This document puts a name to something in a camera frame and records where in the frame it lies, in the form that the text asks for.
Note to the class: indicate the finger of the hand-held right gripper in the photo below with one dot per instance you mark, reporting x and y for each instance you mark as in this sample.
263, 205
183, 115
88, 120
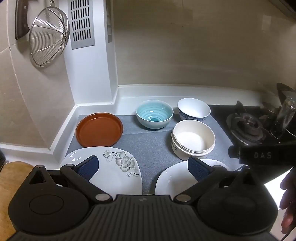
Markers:
234, 151

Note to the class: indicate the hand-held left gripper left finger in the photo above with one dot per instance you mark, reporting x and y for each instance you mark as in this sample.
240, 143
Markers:
89, 165

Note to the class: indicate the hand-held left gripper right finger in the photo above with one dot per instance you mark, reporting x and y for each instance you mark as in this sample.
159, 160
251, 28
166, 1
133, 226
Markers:
196, 168

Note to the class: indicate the plain white plate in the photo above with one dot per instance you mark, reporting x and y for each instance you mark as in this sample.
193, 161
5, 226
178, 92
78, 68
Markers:
175, 180

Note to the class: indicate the white floral square plate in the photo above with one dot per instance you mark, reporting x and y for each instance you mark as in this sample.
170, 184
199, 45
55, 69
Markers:
115, 173

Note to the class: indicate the cream bowl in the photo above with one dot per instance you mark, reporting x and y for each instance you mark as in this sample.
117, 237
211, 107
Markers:
193, 139

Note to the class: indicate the brown round plate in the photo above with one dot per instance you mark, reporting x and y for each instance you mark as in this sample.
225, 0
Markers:
99, 129

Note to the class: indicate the white bowl with blue pattern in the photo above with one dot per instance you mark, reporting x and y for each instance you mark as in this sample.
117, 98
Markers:
194, 109

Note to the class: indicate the teal swirl bowl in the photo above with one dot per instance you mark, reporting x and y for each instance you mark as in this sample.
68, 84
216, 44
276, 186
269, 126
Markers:
153, 114

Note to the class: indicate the person's right hand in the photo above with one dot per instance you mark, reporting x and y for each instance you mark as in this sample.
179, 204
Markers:
290, 199

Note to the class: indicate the metal stove burner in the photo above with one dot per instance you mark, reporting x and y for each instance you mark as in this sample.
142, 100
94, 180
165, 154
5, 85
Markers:
248, 125

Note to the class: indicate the black glass gas stove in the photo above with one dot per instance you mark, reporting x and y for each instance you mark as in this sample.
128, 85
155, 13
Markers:
219, 113

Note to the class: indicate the dark glass kettle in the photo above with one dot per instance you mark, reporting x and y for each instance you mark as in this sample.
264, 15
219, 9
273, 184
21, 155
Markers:
284, 111

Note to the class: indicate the grey counter mat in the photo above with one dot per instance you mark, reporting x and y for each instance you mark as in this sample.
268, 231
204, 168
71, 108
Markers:
150, 143

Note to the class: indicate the wooden cutting board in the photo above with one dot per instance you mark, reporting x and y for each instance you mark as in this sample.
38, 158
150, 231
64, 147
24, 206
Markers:
11, 185

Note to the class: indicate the dark green object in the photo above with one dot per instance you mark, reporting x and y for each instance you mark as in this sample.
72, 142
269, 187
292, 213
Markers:
1, 160

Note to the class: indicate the grey vent grille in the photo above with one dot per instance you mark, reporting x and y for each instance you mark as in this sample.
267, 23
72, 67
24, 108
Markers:
81, 23
109, 20

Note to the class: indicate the dark range hood edge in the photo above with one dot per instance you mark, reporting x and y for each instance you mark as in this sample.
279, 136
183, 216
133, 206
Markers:
289, 5

